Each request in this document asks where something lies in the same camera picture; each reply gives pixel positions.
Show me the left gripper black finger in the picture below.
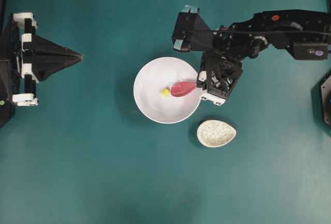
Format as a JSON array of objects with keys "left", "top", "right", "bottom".
[
  {"left": 32, "top": 57, "right": 83, "bottom": 81},
  {"left": 31, "top": 35, "right": 83, "bottom": 60}
]

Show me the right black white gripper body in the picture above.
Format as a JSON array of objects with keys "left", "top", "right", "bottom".
[{"left": 196, "top": 51, "right": 243, "bottom": 105}]

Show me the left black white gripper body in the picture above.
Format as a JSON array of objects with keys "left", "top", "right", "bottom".
[{"left": 1, "top": 12, "right": 39, "bottom": 107}]

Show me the pink plastic soup spoon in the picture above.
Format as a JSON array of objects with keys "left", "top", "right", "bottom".
[{"left": 170, "top": 81, "right": 197, "bottom": 97}]

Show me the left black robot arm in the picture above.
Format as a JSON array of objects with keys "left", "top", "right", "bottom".
[{"left": 1, "top": 12, "right": 83, "bottom": 126}]

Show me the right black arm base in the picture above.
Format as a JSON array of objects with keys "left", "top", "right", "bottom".
[{"left": 311, "top": 70, "right": 330, "bottom": 132}]

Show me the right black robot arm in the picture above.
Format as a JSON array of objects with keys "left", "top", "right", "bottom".
[{"left": 195, "top": 10, "right": 330, "bottom": 105}]

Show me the white round bowl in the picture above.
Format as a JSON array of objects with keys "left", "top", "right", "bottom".
[{"left": 133, "top": 57, "right": 201, "bottom": 124}]

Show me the speckled ceramic spoon rest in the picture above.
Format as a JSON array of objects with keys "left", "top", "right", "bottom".
[{"left": 197, "top": 120, "right": 237, "bottom": 148}]

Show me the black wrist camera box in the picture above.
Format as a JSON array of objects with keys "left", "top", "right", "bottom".
[{"left": 172, "top": 5, "right": 214, "bottom": 52}]

